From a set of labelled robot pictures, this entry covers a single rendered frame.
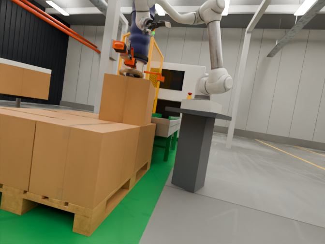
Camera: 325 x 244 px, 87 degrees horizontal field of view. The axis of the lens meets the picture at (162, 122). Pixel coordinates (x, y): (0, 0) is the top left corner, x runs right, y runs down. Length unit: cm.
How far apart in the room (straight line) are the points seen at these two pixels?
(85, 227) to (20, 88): 205
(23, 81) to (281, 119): 1108
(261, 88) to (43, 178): 1098
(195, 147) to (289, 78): 1052
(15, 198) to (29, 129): 40
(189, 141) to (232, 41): 1049
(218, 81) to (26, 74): 227
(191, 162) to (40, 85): 214
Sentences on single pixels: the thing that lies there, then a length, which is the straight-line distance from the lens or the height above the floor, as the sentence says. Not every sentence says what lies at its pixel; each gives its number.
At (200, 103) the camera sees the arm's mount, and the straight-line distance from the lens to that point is 157.
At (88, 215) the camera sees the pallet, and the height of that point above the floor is 11.
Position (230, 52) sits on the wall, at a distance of 1160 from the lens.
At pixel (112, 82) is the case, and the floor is 88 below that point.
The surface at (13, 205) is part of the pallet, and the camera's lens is 136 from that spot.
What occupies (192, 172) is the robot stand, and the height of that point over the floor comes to 18.
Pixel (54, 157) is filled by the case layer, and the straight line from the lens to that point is 108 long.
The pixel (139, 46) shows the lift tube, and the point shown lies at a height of 127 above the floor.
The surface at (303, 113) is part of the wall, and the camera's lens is 1189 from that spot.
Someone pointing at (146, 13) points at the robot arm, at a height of 138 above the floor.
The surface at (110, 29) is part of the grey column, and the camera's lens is 338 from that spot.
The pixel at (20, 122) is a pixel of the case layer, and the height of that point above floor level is 51.
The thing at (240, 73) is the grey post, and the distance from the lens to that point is 511.
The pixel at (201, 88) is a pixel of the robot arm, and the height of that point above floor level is 97.
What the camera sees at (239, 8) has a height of 605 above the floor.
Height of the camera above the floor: 69
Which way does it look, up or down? 3 degrees down
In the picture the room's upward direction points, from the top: 9 degrees clockwise
